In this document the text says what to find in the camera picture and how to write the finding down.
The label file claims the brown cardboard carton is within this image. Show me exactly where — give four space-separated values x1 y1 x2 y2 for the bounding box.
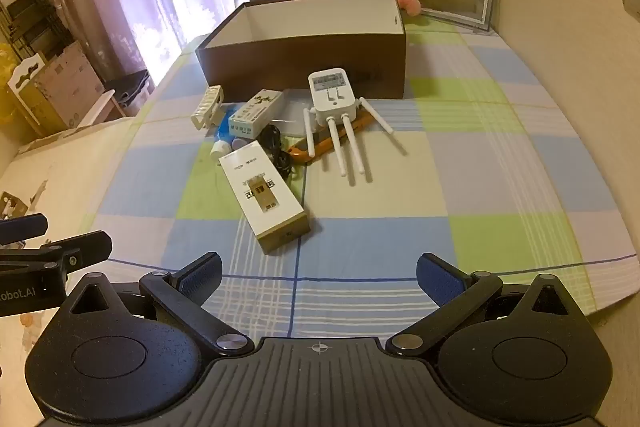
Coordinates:
32 41 103 130

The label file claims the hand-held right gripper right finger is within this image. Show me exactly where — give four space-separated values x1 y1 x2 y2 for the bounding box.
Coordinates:
387 251 574 358

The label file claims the plaid bed sheet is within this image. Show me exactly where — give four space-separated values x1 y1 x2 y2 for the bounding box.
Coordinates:
82 14 640 323

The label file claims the small white green-print box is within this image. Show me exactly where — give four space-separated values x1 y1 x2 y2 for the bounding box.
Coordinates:
227 89 287 138

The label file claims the yellow plastic bag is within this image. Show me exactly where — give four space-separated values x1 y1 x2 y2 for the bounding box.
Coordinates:
0 42 18 122

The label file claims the white gold hanging package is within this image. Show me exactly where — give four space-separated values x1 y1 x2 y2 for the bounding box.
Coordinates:
5 52 51 128

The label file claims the black cable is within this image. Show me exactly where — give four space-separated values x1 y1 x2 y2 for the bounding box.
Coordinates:
260 124 296 178

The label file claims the white hair claw clip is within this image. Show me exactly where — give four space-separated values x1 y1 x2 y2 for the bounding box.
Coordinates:
190 84 226 131

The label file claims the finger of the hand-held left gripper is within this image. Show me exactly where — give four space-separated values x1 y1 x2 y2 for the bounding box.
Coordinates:
0 213 49 244
0 231 113 280

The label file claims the white router with antennas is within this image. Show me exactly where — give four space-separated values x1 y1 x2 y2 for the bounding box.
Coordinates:
303 68 407 178

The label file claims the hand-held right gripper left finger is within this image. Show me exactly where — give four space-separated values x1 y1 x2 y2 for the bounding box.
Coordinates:
62 251 253 358

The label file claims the brown cardboard storage box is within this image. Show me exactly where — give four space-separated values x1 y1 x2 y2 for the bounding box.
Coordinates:
195 0 407 101

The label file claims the white flat board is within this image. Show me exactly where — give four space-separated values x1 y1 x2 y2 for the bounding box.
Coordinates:
75 89 126 128

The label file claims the long white gold box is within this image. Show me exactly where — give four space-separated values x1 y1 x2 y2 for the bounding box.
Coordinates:
218 141 311 255

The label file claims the orange utility knife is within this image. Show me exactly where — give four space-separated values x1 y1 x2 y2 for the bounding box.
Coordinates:
287 112 376 165

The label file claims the dark folded metal rack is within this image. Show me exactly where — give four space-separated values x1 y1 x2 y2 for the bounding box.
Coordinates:
0 0 66 58

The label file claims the blue cream tube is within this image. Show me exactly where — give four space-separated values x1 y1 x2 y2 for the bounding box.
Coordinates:
210 104 241 158

